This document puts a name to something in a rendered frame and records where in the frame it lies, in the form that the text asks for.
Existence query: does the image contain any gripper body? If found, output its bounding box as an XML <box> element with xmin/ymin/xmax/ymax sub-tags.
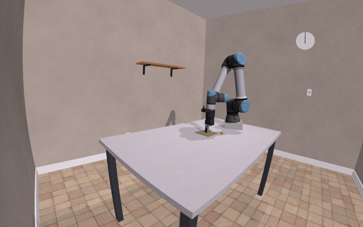
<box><xmin>201</xmin><ymin>104</ymin><xmax>216</xmax><ymax>126</ymax></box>

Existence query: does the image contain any brown square mat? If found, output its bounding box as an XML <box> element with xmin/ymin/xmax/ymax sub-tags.
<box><xmin>195</xmin><ymin>130</ymin><xmax>218</xmax><ymax>137</ymax></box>

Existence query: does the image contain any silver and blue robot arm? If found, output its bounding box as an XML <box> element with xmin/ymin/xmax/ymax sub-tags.
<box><xmin>207</xmin><ymin>53</ymin><xmax>250</xmax><ymax>123</ymax></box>

